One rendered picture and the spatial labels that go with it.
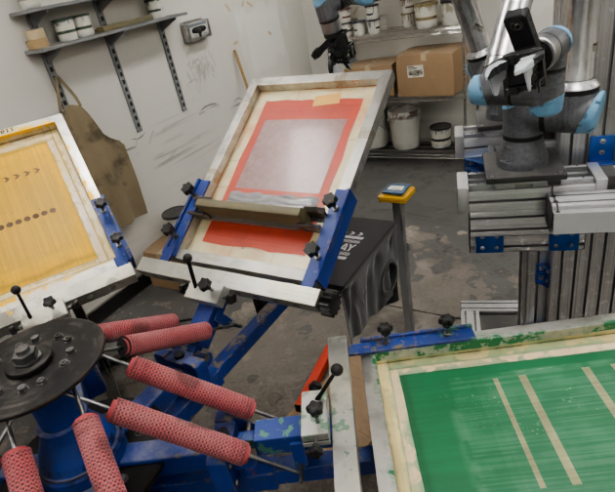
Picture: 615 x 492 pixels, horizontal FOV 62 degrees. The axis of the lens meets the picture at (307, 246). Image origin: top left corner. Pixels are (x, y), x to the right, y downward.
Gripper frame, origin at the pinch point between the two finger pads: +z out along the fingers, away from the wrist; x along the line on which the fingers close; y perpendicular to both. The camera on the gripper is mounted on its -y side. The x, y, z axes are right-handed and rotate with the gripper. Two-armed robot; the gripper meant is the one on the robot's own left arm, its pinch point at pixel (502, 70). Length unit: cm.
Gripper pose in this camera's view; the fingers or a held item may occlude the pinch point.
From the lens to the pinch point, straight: 108.2
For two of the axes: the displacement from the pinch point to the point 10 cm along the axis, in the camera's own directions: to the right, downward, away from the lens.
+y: 2.8, 8.7, 4.0
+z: -6.0, 4.8, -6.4
